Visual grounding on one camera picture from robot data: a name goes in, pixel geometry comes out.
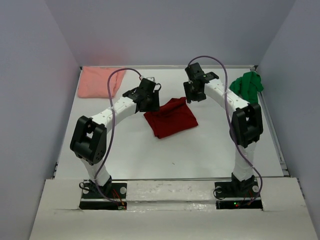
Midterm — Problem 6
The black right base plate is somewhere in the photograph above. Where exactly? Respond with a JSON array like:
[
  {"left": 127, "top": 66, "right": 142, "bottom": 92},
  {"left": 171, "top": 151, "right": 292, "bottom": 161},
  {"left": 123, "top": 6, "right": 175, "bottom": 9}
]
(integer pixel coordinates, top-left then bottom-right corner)
[{"left": 212, "top": 180, "right": 263, "bottom": 210}]

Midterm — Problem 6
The folded pink t-shirt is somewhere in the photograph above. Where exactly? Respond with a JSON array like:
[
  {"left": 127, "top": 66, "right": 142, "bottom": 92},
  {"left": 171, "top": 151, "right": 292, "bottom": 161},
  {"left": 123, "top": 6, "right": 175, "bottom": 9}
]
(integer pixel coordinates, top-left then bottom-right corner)
[{"left": 77, "top": 66, "right": 126, "bottom": 99}]

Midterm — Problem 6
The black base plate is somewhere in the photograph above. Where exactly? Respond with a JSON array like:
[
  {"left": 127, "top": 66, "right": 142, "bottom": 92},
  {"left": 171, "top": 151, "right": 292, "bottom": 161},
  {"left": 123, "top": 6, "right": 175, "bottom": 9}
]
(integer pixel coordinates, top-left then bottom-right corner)
[
  {"left": 78, "top": 180, "right": 128, "bottom": 211},
  {"left": 212, "top": 180, "right": 263, "bottom": 210}
]

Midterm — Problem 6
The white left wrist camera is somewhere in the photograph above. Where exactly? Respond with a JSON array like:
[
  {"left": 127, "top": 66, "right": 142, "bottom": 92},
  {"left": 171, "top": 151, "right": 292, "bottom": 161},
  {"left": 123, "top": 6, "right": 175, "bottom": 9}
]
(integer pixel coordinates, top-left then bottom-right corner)
[{"left": 145, "top": 77, "right": 156, "bottom": 83}]

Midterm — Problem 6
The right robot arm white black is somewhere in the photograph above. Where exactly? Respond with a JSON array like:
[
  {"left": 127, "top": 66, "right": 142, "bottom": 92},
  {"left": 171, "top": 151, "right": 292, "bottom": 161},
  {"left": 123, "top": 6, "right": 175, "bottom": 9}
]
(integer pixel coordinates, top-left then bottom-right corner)
[{"left": 183, "top": 62, "right": 263, "bottom": 200}]

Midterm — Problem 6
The green t-shirt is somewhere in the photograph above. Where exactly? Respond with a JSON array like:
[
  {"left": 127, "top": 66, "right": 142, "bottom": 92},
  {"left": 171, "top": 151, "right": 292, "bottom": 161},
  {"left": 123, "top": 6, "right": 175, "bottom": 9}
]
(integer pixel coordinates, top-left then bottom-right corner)
[{"left": 229, "top": 71, "right": 264, "bottom": 104}]

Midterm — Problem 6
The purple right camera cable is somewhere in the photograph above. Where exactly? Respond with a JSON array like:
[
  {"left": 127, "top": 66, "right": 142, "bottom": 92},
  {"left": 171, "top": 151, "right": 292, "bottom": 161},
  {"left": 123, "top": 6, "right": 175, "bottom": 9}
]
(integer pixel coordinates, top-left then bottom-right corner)
[{"left": 187, "top": 55, "right": 263, "bottom": 208}]

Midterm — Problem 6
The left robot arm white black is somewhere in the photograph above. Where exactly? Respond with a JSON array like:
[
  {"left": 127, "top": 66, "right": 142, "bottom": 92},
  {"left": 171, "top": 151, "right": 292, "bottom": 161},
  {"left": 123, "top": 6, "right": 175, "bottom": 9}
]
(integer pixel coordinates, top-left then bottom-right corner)
[{"left": 70, "top": 77, "right": 161, "bottom": 198}]

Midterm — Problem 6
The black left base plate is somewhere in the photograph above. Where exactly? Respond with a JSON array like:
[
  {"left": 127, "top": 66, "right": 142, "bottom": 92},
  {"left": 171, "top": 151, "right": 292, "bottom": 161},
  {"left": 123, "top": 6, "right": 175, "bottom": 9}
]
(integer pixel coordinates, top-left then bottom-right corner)
[{"left": 78, "top": 180, "right": 128, "bottom": 211}]

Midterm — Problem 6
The red t-shirt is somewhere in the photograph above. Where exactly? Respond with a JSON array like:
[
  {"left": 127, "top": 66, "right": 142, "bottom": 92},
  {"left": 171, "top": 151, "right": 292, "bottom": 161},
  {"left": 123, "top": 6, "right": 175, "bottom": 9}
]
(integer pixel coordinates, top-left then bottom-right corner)
[{"left": 144, "top": 97, "right": 199, "bottom": 139}]

